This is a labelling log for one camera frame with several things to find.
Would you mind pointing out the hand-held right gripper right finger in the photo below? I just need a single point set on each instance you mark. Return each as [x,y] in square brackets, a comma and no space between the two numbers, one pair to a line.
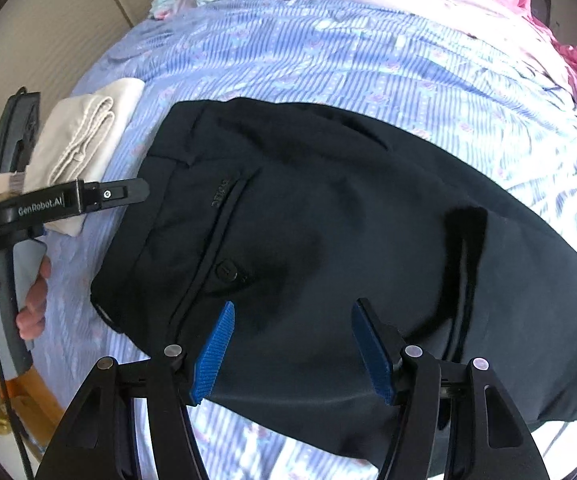
[373,355]

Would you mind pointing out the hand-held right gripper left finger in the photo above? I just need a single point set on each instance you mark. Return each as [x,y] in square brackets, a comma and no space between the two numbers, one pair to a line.
[213,355]

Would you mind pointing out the wooden bed frame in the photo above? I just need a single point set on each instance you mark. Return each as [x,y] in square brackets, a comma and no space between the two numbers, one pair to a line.
[33,410]

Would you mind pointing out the person's left hand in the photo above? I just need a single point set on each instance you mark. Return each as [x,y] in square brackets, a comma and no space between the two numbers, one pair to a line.
[33,305]

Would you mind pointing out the black pants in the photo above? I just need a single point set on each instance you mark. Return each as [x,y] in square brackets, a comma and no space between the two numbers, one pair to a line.
[343,220]

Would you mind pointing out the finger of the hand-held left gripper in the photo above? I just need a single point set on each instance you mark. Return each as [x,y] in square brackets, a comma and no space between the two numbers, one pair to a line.
[118,192]

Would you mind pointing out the blue striped bed sheet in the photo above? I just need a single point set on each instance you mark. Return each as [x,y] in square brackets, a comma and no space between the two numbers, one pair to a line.
[318,60]

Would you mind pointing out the folded beige pants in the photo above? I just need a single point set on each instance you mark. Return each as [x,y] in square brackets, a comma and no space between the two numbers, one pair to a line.
[93,115]

